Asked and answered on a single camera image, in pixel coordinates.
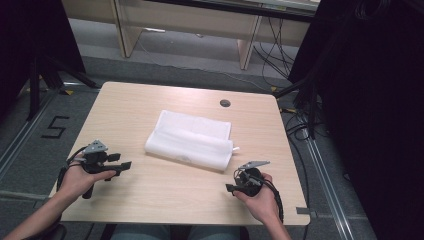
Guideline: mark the person's right hand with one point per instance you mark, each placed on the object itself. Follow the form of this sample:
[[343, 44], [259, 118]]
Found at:
[[263, 203]]

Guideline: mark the metal floor rail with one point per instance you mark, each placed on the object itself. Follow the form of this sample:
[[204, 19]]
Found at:
[[328, 186], [23, 136]]

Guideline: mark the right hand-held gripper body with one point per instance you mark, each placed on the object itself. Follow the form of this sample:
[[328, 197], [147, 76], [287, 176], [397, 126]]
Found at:
[[251, 181]]

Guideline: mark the person's legs in jeans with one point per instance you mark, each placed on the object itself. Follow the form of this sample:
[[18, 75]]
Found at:
[[143, 232]]

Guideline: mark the light wooden desk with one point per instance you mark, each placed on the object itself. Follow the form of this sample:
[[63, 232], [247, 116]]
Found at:
[[186, 20]]

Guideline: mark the white towel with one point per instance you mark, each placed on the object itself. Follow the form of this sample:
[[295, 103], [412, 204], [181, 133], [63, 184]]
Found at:
[[190, 146]]

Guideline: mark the grey tape strip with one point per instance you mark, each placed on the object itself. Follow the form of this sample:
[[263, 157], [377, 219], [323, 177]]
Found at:
[[304, 211]]

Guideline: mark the black metal stand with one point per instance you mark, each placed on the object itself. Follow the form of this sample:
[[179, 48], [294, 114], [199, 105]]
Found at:
[[311, 110], [35, 90]]

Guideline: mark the person's left hand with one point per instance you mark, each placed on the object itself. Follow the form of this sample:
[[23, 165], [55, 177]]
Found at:
[[75, 183]]

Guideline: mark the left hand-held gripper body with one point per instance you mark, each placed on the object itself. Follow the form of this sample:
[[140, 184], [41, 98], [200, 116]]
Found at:
[[95, 160]]

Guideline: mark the black curtain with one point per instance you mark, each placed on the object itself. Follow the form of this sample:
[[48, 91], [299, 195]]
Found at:
[[30, 40], [373, 116]]

